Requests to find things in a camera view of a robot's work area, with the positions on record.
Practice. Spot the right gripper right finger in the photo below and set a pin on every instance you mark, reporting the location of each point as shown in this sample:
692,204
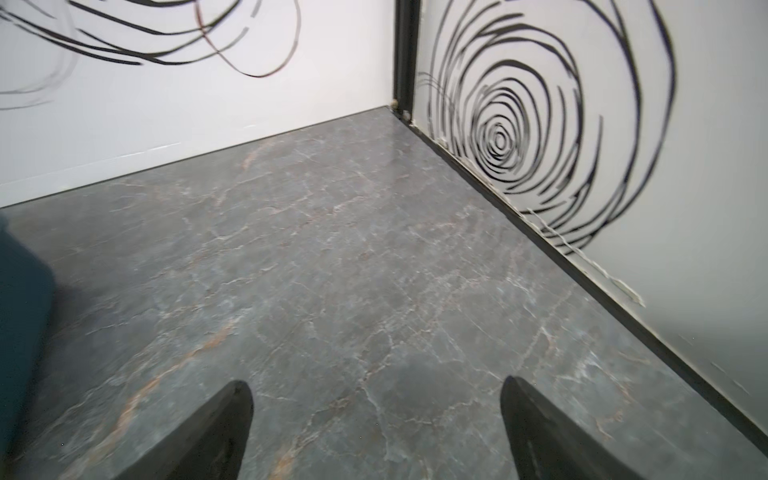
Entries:
546,444

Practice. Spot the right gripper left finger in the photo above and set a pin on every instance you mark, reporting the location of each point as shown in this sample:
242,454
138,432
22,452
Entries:
210,444

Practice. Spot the teal plastic bin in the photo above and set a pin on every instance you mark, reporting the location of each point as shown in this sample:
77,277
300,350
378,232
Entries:
27,292

